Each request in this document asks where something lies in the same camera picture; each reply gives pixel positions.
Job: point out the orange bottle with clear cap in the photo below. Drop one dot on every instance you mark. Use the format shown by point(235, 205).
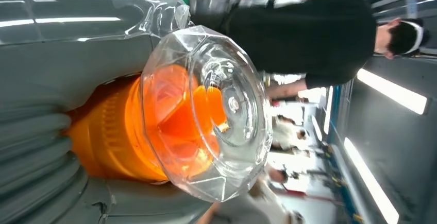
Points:
point(112, 140)

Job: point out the person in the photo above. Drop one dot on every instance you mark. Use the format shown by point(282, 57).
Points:
point(307, 35)
point(288, 132)
point(259, 205)

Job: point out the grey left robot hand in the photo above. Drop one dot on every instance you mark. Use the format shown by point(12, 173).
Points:
point(68, 55)

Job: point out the long ceiling light bar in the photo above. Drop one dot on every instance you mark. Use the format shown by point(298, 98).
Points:
point(392, 91)
point(372, 181)

